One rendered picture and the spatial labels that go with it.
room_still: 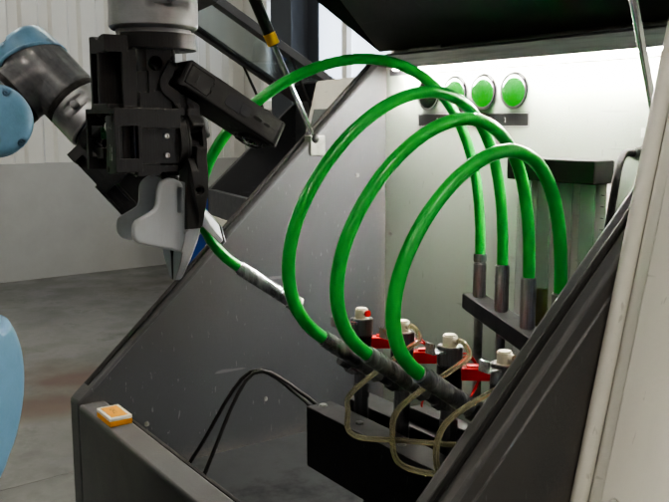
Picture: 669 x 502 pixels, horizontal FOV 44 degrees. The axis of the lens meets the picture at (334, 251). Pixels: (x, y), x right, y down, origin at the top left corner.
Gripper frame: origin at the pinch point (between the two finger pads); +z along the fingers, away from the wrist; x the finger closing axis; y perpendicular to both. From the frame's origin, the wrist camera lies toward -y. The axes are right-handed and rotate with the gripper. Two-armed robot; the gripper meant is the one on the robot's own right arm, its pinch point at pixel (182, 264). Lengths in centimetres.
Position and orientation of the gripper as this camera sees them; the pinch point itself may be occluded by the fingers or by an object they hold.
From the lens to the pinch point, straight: 76.9
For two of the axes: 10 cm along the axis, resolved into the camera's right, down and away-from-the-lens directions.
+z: 0.0, 9.9, 1.5
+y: -8.2, 0.8, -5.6
